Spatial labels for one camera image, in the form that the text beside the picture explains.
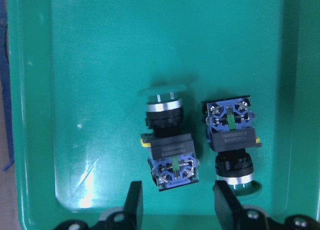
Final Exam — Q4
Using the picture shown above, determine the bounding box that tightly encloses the green push button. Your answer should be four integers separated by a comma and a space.
201, 95, 262, 196
138, 84, 199, 192

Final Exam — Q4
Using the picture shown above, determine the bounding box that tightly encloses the green plastic tray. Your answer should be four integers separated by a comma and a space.
6, 0, 320, 230

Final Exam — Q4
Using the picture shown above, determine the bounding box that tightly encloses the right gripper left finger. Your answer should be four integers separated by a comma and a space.
123, 181, 144, 230

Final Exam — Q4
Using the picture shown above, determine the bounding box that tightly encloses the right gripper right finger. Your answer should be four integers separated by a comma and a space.
213, 180, 242, 230

